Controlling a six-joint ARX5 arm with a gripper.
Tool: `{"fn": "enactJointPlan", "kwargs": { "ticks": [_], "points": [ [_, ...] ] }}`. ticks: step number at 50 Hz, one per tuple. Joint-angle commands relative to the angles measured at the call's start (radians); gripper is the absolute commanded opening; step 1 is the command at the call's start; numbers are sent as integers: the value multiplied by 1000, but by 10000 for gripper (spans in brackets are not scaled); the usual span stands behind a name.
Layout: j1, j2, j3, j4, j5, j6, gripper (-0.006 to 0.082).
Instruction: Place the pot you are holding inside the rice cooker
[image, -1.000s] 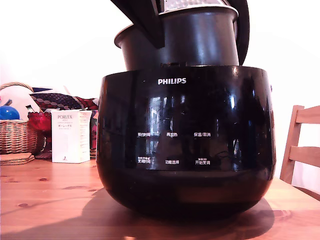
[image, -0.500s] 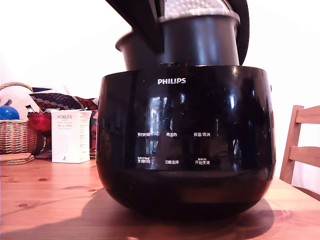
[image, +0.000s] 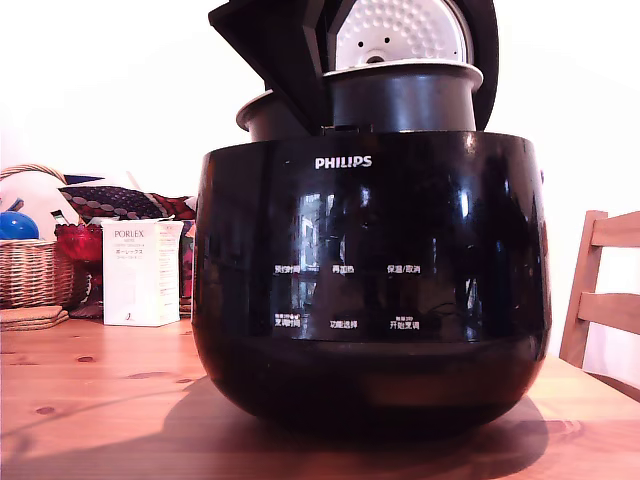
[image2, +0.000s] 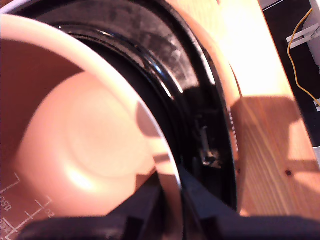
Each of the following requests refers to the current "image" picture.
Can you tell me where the woven wicker basket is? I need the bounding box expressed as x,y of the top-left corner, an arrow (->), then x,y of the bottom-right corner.
0,163 -> 77,310

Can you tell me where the white Porlex box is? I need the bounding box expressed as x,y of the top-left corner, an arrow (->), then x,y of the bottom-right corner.
101,217 -> 184,328

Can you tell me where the black Philips rice cooker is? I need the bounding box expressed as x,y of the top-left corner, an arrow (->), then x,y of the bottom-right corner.
192,124 -> 550,442

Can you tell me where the red glass bowl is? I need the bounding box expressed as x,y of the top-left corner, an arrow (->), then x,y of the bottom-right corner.
53,222 -> 104,307

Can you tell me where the wooden chair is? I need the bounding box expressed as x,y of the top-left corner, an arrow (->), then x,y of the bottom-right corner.
558,209 -> 640,387

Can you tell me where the black rice cooker lid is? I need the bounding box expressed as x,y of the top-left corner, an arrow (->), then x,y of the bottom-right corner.
327,0 -> 501,134

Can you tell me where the patterned dark red cloth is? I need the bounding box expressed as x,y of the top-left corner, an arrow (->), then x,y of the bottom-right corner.
57,173 -> 198,222

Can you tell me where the blue ball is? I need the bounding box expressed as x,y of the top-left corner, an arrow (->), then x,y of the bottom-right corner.
0,210 -> 41,242

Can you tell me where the dark pot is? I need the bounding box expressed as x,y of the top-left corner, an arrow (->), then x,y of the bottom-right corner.
235,58 -> 485,145

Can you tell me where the cork coaster stack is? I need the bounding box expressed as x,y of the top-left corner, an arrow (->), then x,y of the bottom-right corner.
0,304 -> 71,333

